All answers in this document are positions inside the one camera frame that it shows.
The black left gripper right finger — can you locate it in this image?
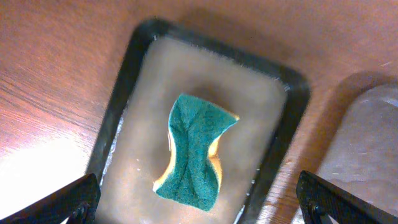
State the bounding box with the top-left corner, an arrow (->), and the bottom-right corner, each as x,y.
296,170 -> 397,224

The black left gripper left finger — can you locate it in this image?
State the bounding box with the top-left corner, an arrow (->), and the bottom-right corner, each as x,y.
1,173 -> 101,223

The green and yellow sponge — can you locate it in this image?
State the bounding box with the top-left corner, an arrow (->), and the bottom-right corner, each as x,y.
152,94 -> 239,212

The large dark serving tray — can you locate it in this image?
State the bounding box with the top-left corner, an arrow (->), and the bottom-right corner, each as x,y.
290,83 -> 398,224

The small black water tray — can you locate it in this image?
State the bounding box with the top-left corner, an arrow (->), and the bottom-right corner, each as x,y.
87,19 -> 310,223

